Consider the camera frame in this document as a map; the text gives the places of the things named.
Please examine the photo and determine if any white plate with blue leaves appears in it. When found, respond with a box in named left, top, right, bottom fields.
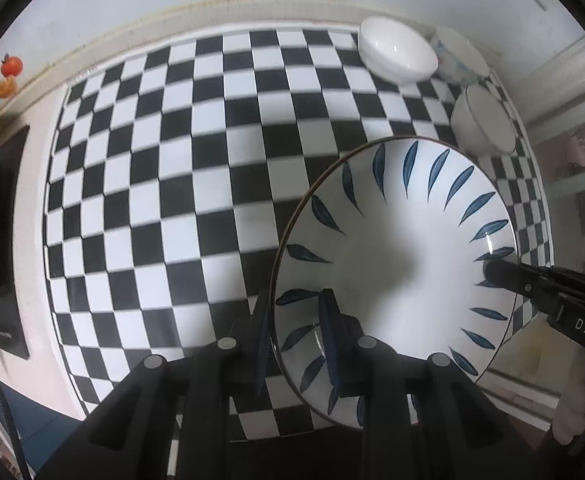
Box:
left=271, top=136, right=518, bottom=429

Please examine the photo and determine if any white gloved right hand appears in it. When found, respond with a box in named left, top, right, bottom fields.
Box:
left=551, top=348, right=585, bottom=445

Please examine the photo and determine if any white bowl with dark rim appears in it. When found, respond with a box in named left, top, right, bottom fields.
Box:
left=451, top=84, right=516, bottom=156

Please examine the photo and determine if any white bowl with blue pattern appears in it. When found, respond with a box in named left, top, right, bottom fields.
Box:
left=430, top=27, right=490, bottom=86

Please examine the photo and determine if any plain white bowl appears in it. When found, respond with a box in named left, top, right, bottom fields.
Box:
left=357, top=16, right=439, bottom=87

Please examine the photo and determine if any black cable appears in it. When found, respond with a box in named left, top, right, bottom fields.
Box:
left=0, top=334, right=36, bottom=480

